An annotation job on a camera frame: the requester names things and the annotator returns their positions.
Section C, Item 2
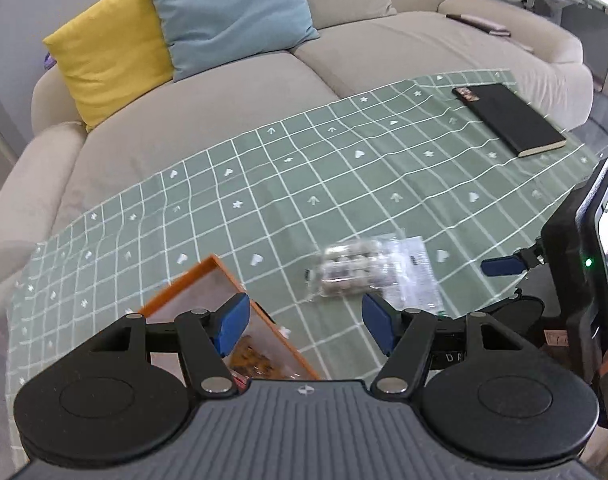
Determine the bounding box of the orange glazed nuts packet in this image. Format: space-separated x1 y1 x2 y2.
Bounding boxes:
229 336 284 379

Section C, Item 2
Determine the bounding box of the dark device on sofa arm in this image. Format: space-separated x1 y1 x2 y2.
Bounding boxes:
446 13 512 38

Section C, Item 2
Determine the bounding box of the orange cardboard box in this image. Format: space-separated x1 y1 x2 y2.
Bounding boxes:
139 255 319 390

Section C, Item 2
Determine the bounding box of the clear bag of pale nuts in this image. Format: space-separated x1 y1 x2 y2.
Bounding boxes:
305 233 444 314

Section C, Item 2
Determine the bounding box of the green checked tablecloth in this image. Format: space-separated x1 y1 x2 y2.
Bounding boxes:
8 70 597 396

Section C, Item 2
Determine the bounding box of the black notebook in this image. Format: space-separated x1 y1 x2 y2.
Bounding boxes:
452 84 566 158

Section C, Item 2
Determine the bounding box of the beige fabric sofa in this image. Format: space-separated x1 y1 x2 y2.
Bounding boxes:
0 0 594 315

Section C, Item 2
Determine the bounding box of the yellow cushion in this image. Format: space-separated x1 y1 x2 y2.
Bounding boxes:
44 0 174 130

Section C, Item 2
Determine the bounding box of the light blue cushion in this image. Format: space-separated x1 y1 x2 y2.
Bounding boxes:
152 0 319 81

